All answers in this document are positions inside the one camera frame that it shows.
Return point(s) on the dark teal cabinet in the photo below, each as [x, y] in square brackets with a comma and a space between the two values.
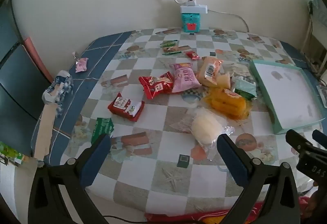
[15, 65]

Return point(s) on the pale green fan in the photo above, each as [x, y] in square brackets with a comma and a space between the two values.
[316, 6]

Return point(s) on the clear wrapped pastry packet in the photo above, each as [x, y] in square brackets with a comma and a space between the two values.
[241, 73]

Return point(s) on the blue white patterned cloth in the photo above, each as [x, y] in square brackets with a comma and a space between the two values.
[58, 87]

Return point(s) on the red cloth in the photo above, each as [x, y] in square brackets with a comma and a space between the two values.
[204, 217]

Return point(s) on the beige orange cake packet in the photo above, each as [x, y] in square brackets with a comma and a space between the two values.
[208, 70]

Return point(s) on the teal cube box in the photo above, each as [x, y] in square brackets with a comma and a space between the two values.
[190, 20]

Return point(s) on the small red candy packet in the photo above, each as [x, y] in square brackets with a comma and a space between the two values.
[192, 55]

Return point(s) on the clear plastic pastry packet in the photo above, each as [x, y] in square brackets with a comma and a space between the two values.
[224, 80]

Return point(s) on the teal rimmed white box tray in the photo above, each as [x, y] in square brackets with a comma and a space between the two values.
[286, 96]

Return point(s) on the green striped cookie packet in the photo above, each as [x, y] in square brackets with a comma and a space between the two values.
[170, 45]

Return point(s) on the yellow cake packet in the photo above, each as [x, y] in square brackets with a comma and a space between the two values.
[227, 103]

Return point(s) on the silver foil wrapper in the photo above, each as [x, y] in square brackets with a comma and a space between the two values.
[74, 55]

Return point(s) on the white bun clear packet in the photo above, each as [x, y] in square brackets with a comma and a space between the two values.
[207, 128]

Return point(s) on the red and white snack packet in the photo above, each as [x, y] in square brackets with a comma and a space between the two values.
[126, 107]

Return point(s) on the green snack packet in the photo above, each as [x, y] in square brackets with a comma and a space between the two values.
[245, 88]

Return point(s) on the salmon board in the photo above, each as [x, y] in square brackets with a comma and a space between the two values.
[34, 57]

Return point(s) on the small pink snack packet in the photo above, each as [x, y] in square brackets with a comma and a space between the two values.
[81, 64]

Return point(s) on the green carton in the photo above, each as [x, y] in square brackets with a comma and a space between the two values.
[102, 128]

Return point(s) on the red peanut snack packet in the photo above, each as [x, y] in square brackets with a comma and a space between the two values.
[157, 84]

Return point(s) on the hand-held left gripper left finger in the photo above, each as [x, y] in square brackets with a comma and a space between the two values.
[98, 160]

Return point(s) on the green box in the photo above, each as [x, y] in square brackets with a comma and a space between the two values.
[10, 153]

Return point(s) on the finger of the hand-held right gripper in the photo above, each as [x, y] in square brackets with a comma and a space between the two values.
[321, 138]
[296, 139]

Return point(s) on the cardboard strip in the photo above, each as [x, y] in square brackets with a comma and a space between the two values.
[44, 132]

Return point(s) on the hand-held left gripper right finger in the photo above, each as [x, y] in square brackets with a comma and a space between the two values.
[231, 162]

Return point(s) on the checkered printed tablecloth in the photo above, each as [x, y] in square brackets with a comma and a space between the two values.
[158, 188]

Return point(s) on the white rack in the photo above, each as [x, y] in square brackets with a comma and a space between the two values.
[315, 45]

